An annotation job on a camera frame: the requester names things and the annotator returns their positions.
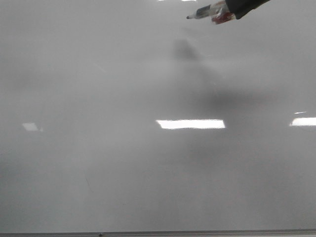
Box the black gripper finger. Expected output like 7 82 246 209
225 0 269 20

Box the black whiteboard marker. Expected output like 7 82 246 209
186 0 228 19

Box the white glossy whiteboard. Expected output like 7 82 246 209
0 0 316 233

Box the red clear marker holder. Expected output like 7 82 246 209
211 8 236 25

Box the grey aluminium whiteboard frame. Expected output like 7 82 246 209
0 229 316 237

